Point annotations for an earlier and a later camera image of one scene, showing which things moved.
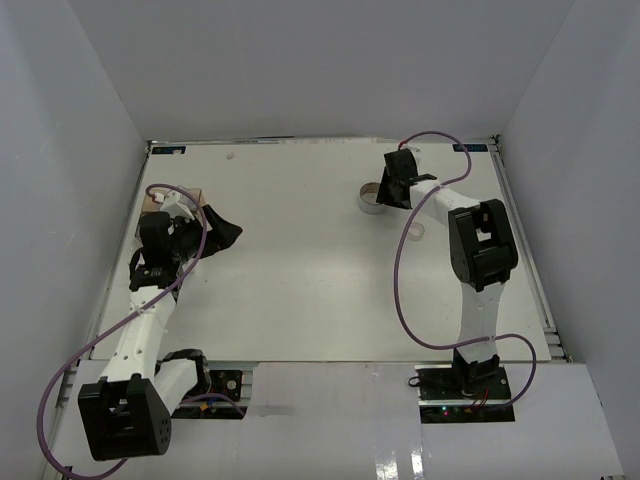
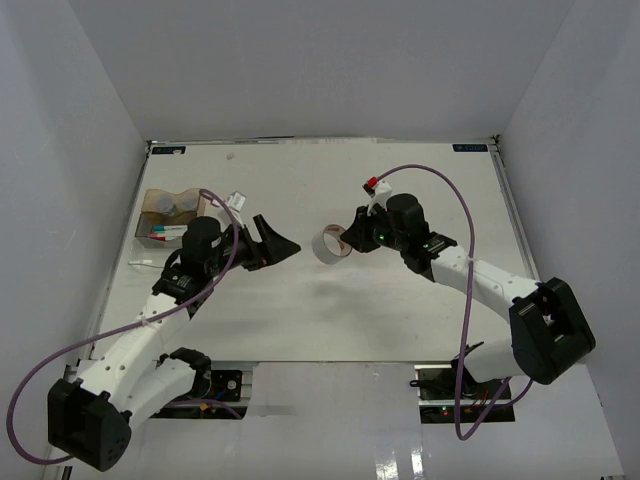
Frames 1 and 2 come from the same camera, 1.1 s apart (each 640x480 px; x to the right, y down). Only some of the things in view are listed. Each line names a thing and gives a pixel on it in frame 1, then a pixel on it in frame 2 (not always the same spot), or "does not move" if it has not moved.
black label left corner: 171,150 does not move
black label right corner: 470,147 does not move
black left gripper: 223,234 -> 274,248
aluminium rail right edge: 557,350 does not move
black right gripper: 384,197 -> 358,234
